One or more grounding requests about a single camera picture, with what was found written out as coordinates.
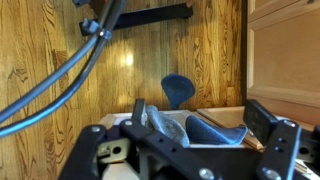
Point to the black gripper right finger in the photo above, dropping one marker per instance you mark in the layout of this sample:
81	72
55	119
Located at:
260	116

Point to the black stand foot bar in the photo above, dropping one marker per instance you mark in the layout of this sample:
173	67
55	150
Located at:
150	15

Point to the narrow wooden cabinet door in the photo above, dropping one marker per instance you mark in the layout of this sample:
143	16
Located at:
286	60

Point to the dark blue terry cloth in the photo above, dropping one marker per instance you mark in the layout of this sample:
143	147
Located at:
210	133

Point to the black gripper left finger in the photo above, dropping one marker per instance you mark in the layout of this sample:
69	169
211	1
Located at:
138	111

